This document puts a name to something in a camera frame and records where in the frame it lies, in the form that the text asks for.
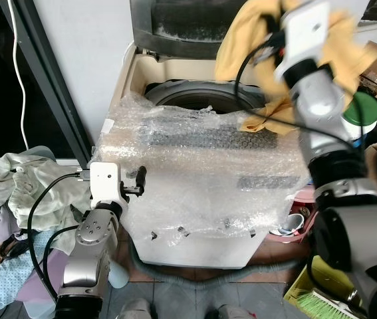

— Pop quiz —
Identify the yellow cloth garment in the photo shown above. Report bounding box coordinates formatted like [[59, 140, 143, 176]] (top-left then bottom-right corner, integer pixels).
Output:
[[215, 0, 377, 138]]

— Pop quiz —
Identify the white top-load washing machine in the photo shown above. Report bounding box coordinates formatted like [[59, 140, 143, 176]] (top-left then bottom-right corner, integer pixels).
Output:
[[98, 41, 316, 270]]

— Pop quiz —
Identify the clear bubble wrap sheet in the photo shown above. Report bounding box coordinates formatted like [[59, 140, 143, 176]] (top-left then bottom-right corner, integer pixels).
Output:
[[94, 93, 313, 241]]

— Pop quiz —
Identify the pale green crumpled garment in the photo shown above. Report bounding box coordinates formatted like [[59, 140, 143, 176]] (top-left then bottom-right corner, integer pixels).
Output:
[[0, 152, 94, 235]]

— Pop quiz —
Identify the grey left robot foot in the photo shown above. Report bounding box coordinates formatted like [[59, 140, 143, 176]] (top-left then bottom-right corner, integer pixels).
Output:
[[118, 298, 153, 319]]

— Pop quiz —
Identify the grey robot foot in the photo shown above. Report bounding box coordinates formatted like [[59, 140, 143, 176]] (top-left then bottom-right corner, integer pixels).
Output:
[[118, 298, 153, 319], [217, 304, 257, 319]]

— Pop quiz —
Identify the blue dotted cloth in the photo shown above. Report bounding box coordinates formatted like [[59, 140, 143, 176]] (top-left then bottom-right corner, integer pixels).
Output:
[[0, 229, 64, 310]]

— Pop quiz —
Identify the dark grey washer lid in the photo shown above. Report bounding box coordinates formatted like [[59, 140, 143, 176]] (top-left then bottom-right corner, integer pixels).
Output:
[[130, 0, 243, 58]]

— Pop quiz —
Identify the small white cup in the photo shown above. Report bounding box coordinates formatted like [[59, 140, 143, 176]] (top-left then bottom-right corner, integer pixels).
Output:
[[278, 213, 306, 237]]

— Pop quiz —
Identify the grey right robot foot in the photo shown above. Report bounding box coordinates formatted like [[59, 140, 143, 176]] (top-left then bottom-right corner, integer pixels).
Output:
[[217, 304, 257, 319]]

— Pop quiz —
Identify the white jar with green lid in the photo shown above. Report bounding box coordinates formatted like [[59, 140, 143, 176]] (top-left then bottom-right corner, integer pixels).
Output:
[[342, 91, 377, 145]]

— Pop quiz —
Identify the yellow green dustpan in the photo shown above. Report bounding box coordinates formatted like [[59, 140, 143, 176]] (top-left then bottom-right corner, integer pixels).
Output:
[[284, 256, 350, 319]]

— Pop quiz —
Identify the green broom head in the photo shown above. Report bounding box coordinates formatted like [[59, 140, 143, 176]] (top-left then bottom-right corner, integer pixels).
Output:
[[297, 291, 350, 319]]

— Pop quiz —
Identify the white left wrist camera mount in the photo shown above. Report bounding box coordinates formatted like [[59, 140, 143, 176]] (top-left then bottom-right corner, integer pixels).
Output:
[[89, 161, 124, 208]]

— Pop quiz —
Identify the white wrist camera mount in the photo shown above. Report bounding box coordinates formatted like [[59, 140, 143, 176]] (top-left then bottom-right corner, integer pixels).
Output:
[[89, 161, 124, 208], [275, 0, 332, 80]]

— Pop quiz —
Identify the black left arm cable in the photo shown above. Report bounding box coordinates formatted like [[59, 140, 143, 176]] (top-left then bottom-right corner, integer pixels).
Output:
[[27, 171, 93, 301]]

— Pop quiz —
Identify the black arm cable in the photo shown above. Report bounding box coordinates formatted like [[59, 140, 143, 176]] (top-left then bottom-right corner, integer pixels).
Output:
[[27, 171, 93, 301], [233, 37, 350, 144]]

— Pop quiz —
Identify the dark door frame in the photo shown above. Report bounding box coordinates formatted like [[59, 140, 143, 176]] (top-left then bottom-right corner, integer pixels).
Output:
[[0, 0, 94, 165]]

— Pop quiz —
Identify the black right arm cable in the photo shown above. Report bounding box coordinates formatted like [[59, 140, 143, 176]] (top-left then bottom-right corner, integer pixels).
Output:
[[233, 37, 350, 144]]

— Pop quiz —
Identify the thin white wall cable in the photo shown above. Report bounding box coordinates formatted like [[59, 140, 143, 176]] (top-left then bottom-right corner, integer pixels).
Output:
[[7, 0, 31, 151]]

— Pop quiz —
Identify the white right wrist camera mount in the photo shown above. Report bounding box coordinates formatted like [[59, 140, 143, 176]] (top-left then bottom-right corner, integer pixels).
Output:
[[275, 0, 332, 80]]

